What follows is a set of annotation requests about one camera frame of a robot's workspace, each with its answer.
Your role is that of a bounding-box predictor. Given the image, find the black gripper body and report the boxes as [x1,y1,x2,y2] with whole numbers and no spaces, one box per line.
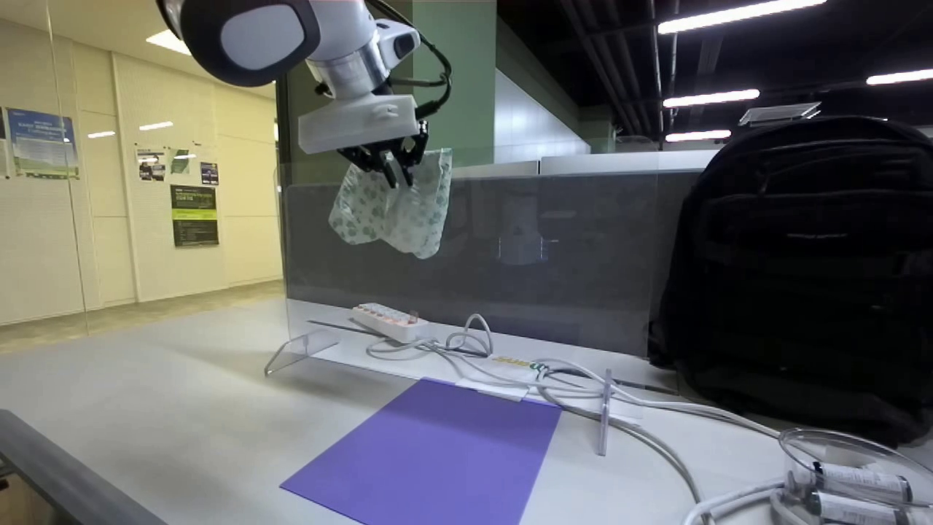
[334,130,426,181]

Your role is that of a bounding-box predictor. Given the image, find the white dotted kitchen towel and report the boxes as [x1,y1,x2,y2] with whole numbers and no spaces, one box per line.
[327,146,455,261]

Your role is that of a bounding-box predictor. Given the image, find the clear acrylic screen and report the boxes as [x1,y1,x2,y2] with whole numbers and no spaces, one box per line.
[259,156,702,460]

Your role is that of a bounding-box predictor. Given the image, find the white power strip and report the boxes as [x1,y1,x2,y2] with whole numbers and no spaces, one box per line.
[348,301,432,347]

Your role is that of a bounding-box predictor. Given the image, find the grey office partition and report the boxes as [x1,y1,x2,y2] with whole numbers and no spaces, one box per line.
[276,151,727,358]

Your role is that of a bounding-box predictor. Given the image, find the ceiling light strip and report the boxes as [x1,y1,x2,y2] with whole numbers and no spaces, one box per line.
[862,63,933,89]
[660,88,765,111]
[657,0,832,37]
[662,126,735,146]

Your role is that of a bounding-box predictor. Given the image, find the purple paper sheet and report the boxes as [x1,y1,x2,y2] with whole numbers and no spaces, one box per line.
[279,375,566,525]

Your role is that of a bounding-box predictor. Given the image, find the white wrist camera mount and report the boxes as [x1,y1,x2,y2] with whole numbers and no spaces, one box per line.
[295,89,428,156]

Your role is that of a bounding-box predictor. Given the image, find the dark wall sign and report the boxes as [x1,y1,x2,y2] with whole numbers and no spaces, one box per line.
[168,181,221,250]

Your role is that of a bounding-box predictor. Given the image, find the blue wall poster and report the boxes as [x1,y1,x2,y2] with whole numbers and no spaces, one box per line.
[2,105,82,184]

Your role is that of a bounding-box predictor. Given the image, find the thick white cable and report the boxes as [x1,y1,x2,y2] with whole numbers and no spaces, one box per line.
[528,361,709,506]

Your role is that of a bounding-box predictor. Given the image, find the thin grey cable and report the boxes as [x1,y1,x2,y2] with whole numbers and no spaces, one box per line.
[528,358,933,470]

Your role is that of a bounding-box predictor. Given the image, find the white cable plug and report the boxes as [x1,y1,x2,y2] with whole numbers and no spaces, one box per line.
[769,490,933,525]
[783,458,920,506]

